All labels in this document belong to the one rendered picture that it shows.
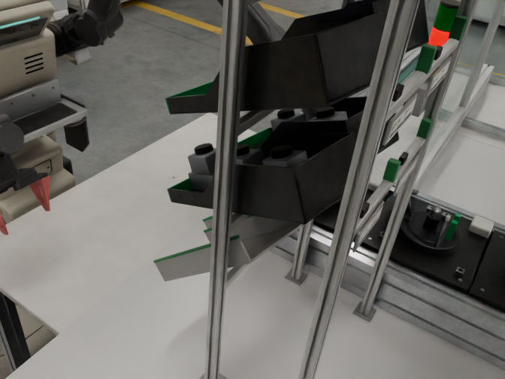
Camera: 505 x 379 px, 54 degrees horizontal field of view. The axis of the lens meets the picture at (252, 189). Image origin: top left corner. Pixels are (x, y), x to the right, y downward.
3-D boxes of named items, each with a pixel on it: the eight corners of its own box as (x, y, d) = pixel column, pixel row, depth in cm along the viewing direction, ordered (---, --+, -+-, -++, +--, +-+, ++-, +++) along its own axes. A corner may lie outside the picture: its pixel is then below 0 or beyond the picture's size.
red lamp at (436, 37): (423, 50, 111) (430, 28, 108) (430, 44, 115) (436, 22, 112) (445, 56, 109) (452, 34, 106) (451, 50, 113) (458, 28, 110)
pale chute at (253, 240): (164, 282, 94) (152, 261, 93) (215, 249, 102) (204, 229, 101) (250, 263, 72) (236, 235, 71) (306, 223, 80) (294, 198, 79)
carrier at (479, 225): (355, 247, 111) (368, 202, 104) (393, 195, 128) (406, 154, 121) (464, 297, 102) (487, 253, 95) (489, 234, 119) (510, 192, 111)
